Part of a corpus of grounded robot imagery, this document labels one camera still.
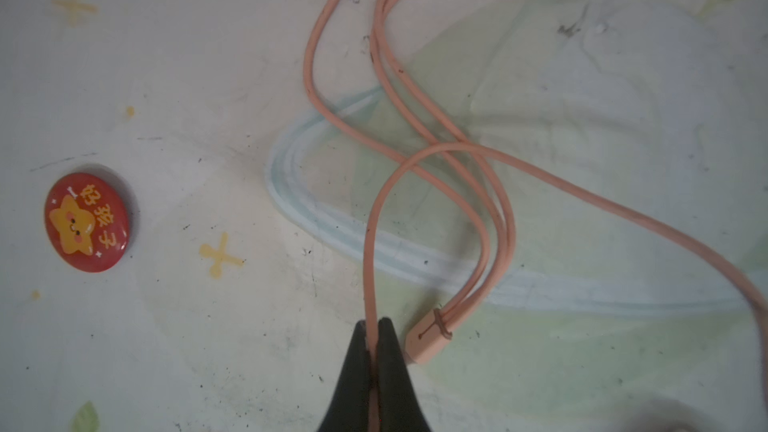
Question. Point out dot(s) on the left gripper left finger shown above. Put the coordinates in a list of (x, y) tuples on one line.
[(348, 410)]

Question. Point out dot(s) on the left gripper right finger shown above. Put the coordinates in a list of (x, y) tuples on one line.
[(398, 406)]

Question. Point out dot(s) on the red star badge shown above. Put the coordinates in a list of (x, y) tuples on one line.
[(87, 222)]

